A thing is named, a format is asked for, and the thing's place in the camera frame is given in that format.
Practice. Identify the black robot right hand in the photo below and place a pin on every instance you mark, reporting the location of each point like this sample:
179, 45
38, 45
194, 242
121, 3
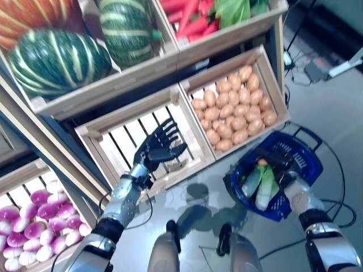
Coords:
279, 163

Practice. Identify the white desk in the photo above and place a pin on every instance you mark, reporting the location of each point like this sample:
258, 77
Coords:
346, 65

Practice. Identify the grey floor box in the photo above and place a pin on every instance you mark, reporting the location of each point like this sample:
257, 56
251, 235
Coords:
314, 68

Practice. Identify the red carrot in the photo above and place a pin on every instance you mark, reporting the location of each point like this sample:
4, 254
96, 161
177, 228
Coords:
197, 27
188, 14

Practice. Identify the robot left leg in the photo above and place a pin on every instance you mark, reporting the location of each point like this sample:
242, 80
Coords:
163, 255

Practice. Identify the blue plastic shopping basket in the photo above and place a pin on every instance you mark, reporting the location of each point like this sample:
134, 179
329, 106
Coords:
309, 167

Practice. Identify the wooden display shelf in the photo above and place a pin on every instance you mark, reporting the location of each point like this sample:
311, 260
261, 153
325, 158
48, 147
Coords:
34, 133
14, 157

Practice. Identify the brown potato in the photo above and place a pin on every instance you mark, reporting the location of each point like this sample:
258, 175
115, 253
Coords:
210, 97
224, 145
269, 118
238, 123
212, 136
224, 86
256, 127
199, 104
265, 103
234, 82
245, 73
240, 136
253, 82
256, 96
224, 130

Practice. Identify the green striped pumpkin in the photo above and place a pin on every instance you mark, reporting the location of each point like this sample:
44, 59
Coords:
127, 31
59, 62

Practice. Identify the purple white turnip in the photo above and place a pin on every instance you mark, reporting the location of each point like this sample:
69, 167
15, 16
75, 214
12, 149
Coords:
54, 186
46, 211
39, 197
66, 211
58, 199
28, 209
8, 213

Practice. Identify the wooden slat crate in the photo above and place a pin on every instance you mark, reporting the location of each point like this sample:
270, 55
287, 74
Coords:
221, 63
127, 113
227, 34
113, 85
25, 175

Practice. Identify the power adapter block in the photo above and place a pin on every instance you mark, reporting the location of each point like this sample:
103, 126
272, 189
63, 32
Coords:
287, 58

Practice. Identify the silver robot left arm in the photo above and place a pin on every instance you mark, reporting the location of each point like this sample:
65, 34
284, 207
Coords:
124, 198

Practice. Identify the round green cabbage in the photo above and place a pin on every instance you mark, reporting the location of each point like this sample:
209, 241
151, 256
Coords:
232, 10

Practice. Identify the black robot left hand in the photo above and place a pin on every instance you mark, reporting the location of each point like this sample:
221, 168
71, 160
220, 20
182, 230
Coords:
158, 144

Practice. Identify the robot leg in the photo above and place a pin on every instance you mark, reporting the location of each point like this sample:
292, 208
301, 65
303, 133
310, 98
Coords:
163, 255
244, 255

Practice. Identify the orange striped pumpkin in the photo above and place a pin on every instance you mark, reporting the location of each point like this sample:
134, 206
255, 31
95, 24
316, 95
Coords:
28, 14

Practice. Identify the napa cabbage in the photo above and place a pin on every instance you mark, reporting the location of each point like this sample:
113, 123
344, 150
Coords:
251, 180
266, 184

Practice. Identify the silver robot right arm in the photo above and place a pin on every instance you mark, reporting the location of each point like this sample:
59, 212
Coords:
300, 195

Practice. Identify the robot right leg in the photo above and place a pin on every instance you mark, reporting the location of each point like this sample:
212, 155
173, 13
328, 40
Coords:
244, 255

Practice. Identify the orange round vegetable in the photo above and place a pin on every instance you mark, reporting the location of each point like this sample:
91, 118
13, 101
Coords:
262, 162

